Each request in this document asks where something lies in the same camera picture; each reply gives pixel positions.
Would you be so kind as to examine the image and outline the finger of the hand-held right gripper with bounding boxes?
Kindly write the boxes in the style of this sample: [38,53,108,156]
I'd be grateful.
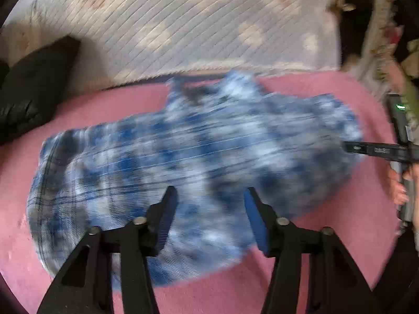
[342,141,411,162]

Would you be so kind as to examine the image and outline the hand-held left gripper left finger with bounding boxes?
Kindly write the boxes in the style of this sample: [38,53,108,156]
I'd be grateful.
[37,186,179,314]

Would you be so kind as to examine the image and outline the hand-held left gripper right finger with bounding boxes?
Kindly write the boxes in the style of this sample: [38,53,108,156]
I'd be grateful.
[244,186,377,314]

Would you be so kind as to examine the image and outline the blue plaid shirt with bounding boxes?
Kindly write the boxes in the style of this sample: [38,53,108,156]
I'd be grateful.
[26,69,365,288]

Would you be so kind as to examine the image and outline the person's right hand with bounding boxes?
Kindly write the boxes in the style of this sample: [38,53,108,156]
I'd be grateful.
[389,167,410,206]

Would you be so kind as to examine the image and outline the pink and green cloths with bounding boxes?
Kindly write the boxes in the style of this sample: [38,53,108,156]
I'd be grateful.
[367,23,419,105]

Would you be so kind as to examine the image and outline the pink fleece blanket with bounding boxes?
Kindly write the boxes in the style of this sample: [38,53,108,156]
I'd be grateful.
[0,70,410,314]

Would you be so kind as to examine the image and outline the black padded jacket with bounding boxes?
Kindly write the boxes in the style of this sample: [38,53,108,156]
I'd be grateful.
[0,36,81,144]

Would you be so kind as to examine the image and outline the quilted floral sofa backrest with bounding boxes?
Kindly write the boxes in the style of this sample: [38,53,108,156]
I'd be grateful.
[0,0,343,87]

